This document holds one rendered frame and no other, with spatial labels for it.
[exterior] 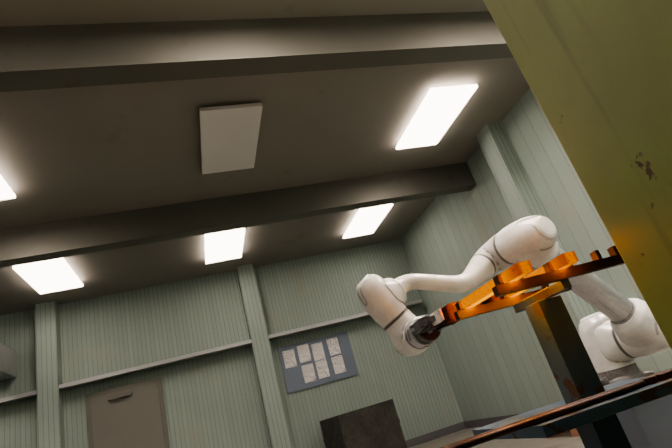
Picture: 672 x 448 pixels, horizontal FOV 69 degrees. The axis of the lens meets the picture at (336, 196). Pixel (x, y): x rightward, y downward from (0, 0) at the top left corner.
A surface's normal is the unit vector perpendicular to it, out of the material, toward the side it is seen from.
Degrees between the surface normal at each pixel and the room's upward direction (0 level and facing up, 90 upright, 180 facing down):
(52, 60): 90
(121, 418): 90
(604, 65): 90
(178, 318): 90
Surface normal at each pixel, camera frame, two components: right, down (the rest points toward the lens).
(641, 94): -0.96, 0.24
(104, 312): 0.22, -0.46
